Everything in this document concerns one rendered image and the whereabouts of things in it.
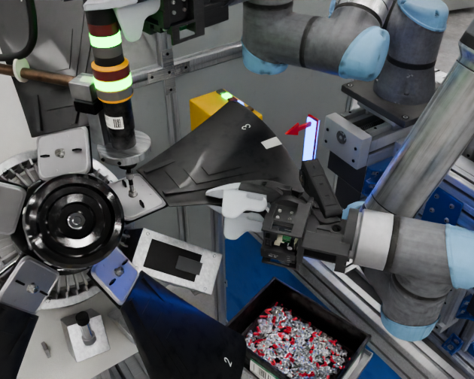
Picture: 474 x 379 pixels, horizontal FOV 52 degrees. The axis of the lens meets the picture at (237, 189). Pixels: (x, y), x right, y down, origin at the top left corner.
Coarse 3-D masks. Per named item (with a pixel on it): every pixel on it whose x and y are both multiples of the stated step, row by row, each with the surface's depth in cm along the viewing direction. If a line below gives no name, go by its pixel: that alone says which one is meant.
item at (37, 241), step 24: (48, 192) 58; (72, 192) 60; (96, 192) 61; (24, 216) 57; (48, 216) 58; (96, 216) 61; (120, 216) 62; (24, 240) 62; (48, 240) 58; (72, 240) 59; (96, 240) 61; (72, 264) 58
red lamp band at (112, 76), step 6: (126, 66) 56; (96, 72) 55; (102, 72) 55; (108, 72) 55; (114, 72) 55; (120, 72) 56; (126, 72) 57; (96, 78) 56; (102, 78) 56; (108, 78) 56; (114, 78) 56; (120, 78) 56
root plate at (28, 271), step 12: (24, 264) 60; (36, 264) 62; (12, 276) 58; (24, 276) 60; (36, 276) 62; (48, 276) 65; (12, 288) 59; (24, 288) 61; (48, 288) 66; (0, 300) 58; (12, 300) 60; (24, 300) 62; (36, 300) 64; (36, 312) 65
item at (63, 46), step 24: (0, 0) 67; (48, 0) 66; (72, 0) 66; (0, 24) 68; (24, 24) 67; (48, 24) 66; (72, 24) 65; (0, 48) 68; (48, 48) 66; (72, 48) 65; (72, 72) 65; (24, 96) 67; (48, 96) 66; (48, 120) 66; (72, 120) 64
